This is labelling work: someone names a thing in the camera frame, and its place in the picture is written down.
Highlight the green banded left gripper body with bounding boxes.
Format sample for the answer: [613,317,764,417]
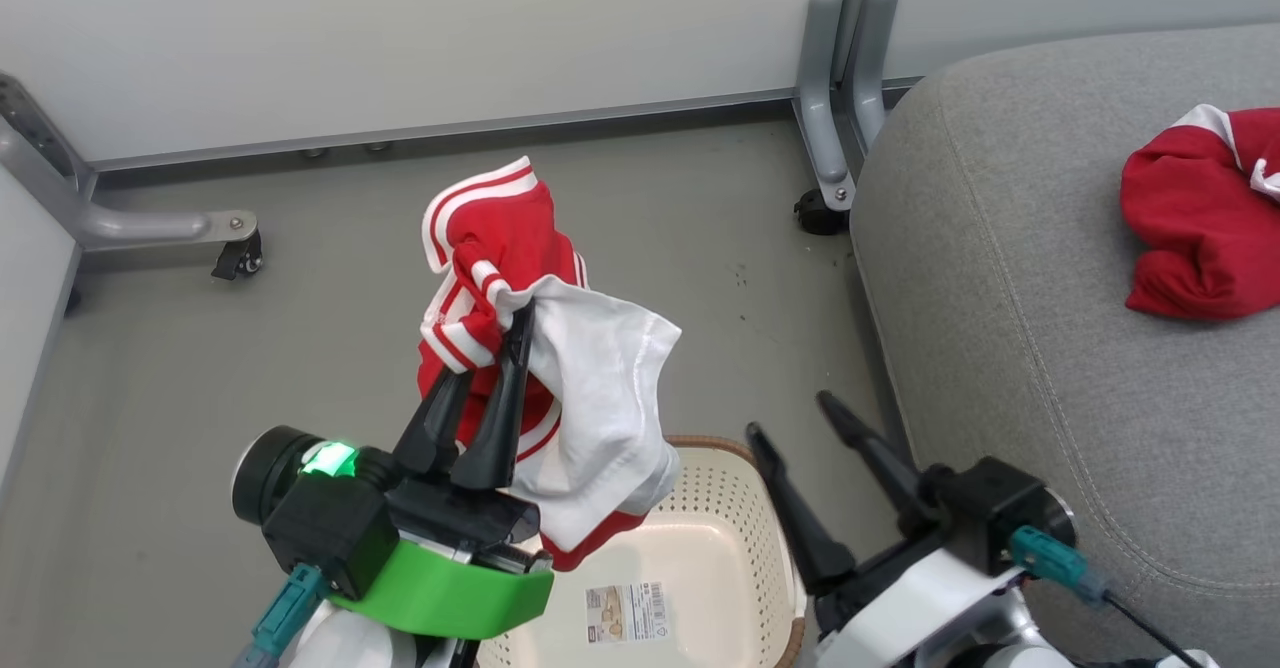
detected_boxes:
[328,470,555,642]

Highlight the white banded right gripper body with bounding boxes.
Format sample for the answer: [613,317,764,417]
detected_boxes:
[813,531,1029,668]

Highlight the teal right camera cable plug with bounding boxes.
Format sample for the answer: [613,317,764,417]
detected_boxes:
[1008,525,1111,607]

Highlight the teal left camera cable plug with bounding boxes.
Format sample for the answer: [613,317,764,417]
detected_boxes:
[235,562,329,668]

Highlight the teal camera cable plug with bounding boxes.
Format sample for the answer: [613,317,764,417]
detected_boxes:
[1008,525,1111,607]
[235,562,329,668]

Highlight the grey fabric sofa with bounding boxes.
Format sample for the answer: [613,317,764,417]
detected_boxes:
[848,23,1280,668]

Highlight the white perforated laundry basket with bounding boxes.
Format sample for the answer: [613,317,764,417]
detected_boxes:
[474,434,809,668]

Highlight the grey partition bottom rail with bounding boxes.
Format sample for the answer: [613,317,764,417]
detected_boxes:
[90,76,921,175]

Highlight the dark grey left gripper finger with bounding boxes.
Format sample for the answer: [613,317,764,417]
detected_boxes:
[392,366,477,478]
[452,300,537,492]

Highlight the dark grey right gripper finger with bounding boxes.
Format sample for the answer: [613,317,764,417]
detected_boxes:
[817,391,943,539]
[746,423,858,597]

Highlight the black caster wheel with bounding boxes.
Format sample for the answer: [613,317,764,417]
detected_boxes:
[793,188,852,237]
[211,230,265,282]

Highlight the grey metal foot with plate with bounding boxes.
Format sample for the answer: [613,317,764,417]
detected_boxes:
[0,70,260,271]

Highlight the grey metal double post foot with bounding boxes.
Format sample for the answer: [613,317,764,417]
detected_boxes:
[793,0,900,213]

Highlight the red jersey with white collar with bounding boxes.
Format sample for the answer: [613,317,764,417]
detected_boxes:
[1119,103,1280,323]

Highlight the red white striped shorts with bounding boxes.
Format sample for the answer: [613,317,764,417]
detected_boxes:
[415,155,684,573]

